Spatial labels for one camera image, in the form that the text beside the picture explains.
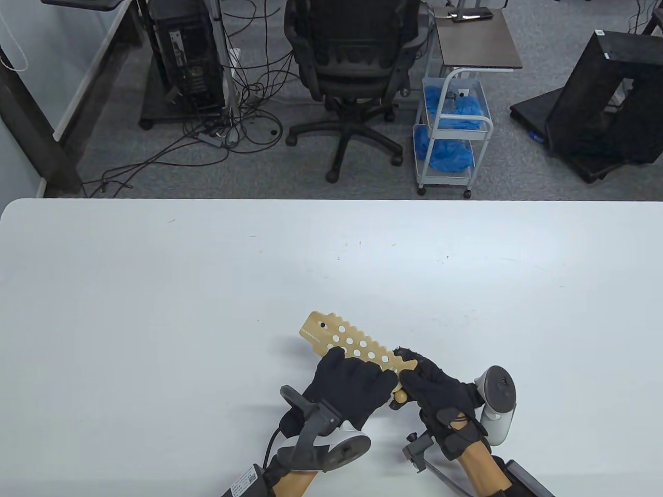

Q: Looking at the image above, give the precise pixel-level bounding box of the person's left hand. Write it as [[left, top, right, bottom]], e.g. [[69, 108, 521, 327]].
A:
[[280, 347, 399, 441]]

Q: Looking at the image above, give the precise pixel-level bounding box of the person's right hand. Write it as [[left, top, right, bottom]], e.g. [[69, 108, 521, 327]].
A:
[[388, 348, 492, 460]]

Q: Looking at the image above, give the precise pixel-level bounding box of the wooden crocodile lacing toy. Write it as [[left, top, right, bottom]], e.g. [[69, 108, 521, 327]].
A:
[[299, 311, 418, 394]]

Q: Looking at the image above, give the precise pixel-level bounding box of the person's left forearm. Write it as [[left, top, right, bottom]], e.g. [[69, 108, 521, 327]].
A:
[[272, 469, 319, 497]]

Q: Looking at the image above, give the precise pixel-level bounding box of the person's right forearm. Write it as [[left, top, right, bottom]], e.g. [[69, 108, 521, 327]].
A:
[[458, 444, 511, 493]]

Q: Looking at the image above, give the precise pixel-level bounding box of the black forearm sensor pack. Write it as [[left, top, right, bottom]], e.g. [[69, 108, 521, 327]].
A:
[[223, 463, 275, 497], [489, 460, 555, 497]]

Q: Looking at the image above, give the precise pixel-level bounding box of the grey and white controller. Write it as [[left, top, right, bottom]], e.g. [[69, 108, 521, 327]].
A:
[[474, 366, 517, 447], [277, 386, 372, 474]]

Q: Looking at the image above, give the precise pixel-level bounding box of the blue plastic bag pile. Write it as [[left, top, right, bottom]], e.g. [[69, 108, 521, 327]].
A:
[[414, 127, 474, 172], [424, 85, 485, 130]]

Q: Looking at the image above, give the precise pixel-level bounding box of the white utility cart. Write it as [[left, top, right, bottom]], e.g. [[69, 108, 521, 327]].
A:
[[413, 66, 494, 200]]

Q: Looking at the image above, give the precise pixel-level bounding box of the black wheeled platform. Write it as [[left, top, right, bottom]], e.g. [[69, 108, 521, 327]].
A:
[[510, 87, 643, 183]]

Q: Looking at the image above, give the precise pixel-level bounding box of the black office chair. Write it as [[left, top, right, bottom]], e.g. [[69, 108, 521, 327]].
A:
[[282, 0, 433, 183]]

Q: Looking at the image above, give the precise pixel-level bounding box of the brown side table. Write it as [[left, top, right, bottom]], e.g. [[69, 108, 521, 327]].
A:
[[433, 8, 523, 73]]

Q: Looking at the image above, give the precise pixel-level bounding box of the black computer tower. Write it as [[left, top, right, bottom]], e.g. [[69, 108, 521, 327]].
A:
[[148, 0, 227, 114]]

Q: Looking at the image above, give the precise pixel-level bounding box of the black phone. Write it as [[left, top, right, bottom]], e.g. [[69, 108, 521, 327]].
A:
[[448, 9, 492, 24]]

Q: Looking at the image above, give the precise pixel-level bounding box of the white panel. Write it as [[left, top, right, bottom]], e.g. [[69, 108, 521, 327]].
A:
[[52, 0, 130, 140]]

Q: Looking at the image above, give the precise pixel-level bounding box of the black monitor stand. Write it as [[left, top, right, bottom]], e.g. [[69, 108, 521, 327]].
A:
[[40, 0, 125, 11]]

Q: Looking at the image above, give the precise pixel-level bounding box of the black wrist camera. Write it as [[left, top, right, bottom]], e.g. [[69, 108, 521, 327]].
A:
[[403, 432, 441, 474]]

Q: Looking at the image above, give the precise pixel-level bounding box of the grey camera cable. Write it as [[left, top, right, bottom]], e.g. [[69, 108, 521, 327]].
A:
[[427, 463, 469, 497]]

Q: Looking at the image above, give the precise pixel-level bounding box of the black camera cable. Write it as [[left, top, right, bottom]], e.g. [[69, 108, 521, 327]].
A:
[[264, 427, 285, 469]]

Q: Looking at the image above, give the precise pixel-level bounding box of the tangle of black floor cables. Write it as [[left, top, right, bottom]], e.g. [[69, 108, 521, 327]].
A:
[[83, 0, 306, 198]]

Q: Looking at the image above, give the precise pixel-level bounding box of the black open frame box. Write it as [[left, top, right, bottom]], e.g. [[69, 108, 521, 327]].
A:
[[545, 30, 663, 165]]

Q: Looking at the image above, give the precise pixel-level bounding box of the silver aluminium post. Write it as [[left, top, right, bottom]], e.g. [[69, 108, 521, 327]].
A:
[[210, 0, 241, 121]]

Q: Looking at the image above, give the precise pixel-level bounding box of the dark desk frame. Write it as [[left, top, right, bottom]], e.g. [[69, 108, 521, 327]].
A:
[[0, 47, 86, 198]]

